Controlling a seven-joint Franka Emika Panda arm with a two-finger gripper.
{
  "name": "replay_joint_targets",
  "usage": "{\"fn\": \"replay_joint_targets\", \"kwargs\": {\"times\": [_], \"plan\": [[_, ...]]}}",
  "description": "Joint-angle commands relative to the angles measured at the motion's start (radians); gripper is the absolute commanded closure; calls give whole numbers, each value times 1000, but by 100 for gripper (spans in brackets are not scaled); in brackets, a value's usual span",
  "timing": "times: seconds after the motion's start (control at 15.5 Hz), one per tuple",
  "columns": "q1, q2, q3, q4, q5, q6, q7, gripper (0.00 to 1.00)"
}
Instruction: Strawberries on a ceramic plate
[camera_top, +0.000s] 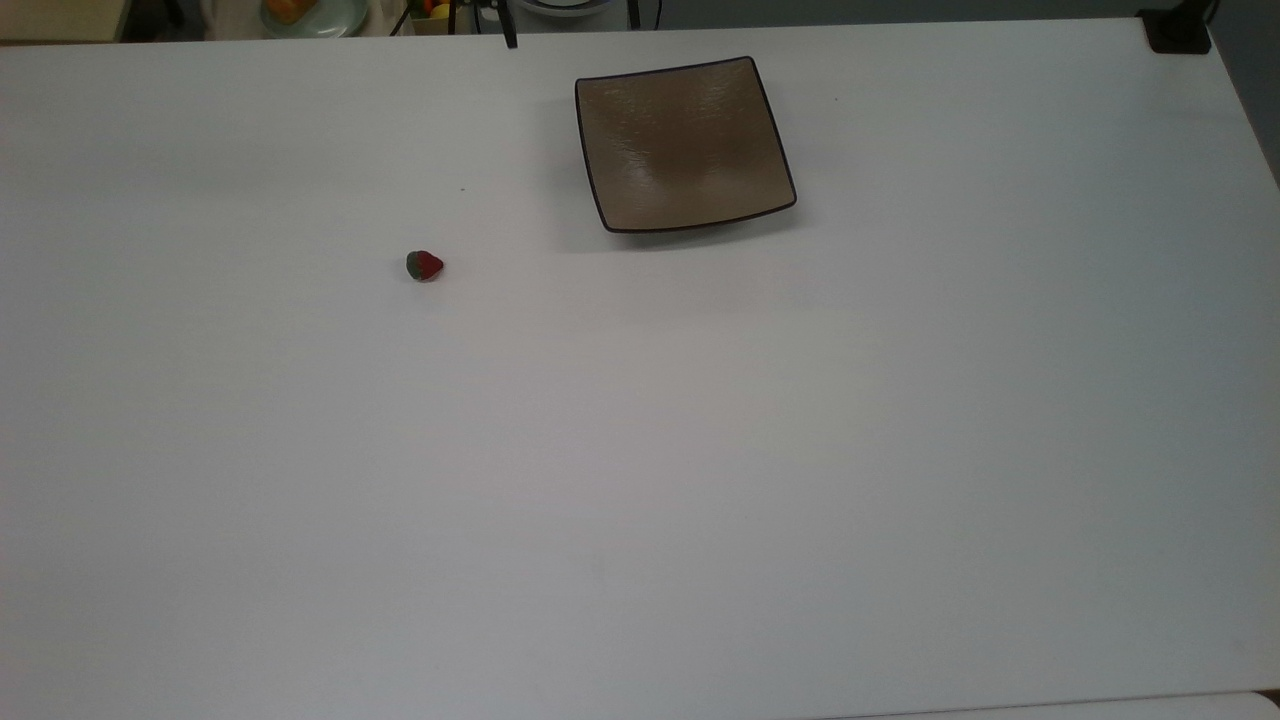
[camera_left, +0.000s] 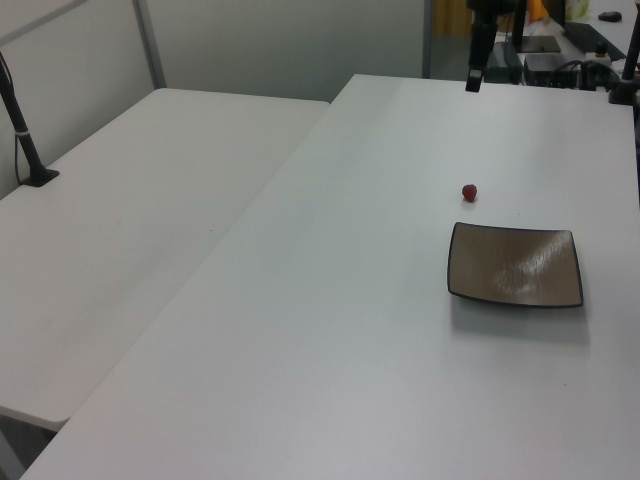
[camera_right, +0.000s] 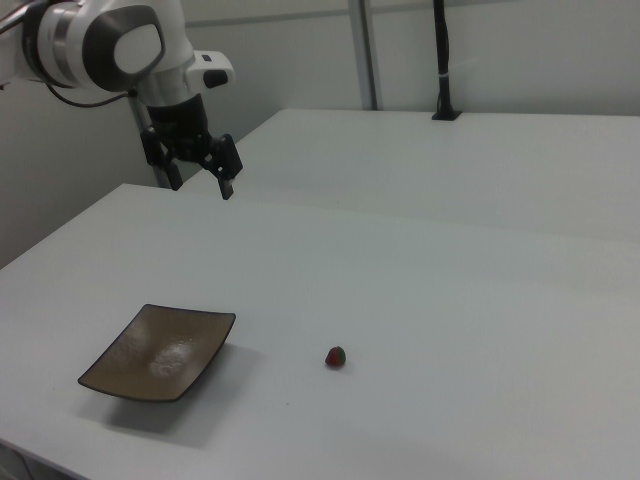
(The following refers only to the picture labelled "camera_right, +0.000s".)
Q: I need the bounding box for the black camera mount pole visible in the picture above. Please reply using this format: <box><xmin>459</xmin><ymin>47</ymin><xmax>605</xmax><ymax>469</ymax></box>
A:
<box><xmin>431</xmin><ymin>0</ymin><xmax>463</xmax><ymax>123</ymax></box>

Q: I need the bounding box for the square brown ceramic plate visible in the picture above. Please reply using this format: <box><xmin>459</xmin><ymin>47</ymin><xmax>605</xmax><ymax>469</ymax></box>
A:
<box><xmin>76</xmin><ymin>303</ymin><xmax>238</xmax><ymax>405</ymax></box>

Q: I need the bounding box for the grey metal wall post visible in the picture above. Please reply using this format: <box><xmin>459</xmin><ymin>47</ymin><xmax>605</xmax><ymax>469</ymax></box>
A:
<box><xmin>347</xmin><ymin>0</ymin><xmax>379</xmax><ymax>112</ymax></box>

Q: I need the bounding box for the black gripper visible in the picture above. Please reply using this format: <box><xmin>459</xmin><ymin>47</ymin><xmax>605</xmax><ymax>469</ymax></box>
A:
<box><xmin>139</xmin><ymin>93</ymin><xmax>245</xmax><ymax>202</ymax></box>

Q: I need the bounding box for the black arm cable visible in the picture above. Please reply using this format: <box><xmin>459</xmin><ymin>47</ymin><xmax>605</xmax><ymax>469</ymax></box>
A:
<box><xmin>44</xmin><ymin>79</ymin><xmax>140</xmax><ymax>109</ymax></box>

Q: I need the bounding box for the red strawberry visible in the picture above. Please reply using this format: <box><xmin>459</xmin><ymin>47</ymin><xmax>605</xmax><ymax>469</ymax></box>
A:
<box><xmin>324</xmin><ymin>345</ymin><xmax>349</xmax><ymax>370</ymax></box>

